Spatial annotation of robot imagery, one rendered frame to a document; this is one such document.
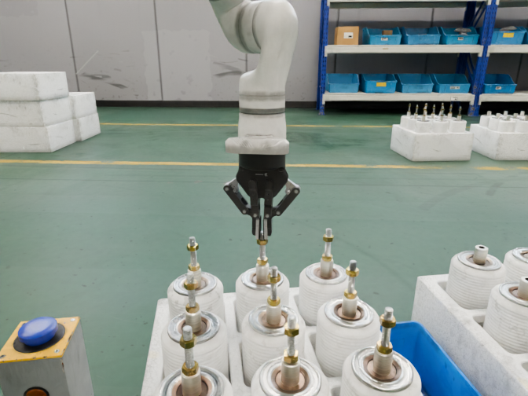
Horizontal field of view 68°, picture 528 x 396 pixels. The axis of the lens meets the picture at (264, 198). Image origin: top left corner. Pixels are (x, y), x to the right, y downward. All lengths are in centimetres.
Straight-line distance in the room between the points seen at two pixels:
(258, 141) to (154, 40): 537
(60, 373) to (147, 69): 554
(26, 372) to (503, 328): 69
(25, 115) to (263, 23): 278
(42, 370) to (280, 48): 49
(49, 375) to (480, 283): 70
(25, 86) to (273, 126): 271
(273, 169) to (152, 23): 537
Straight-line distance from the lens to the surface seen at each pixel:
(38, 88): 315
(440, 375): 85
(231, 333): 71
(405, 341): 90
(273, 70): 58
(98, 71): 619
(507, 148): 302
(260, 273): 69
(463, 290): 86
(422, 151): 274
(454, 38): 525
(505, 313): 77
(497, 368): 76
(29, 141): 326
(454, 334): 84
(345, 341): 61
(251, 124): 58
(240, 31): 59
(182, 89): 580
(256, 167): 59
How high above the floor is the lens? 62
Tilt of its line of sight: 19 degrees down
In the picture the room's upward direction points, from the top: straight up
